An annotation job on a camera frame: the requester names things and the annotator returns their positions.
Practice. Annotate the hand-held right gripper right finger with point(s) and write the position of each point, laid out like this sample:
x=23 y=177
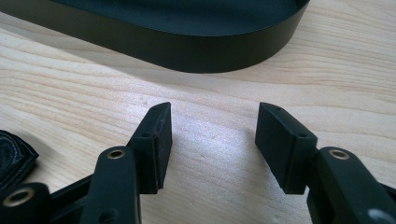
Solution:
x=285 y=152

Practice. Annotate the dark green oval tray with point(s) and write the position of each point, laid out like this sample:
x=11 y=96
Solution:
x=174 y=31

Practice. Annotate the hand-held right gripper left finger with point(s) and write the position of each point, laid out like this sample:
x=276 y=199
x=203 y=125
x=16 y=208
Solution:
x=152 y=149

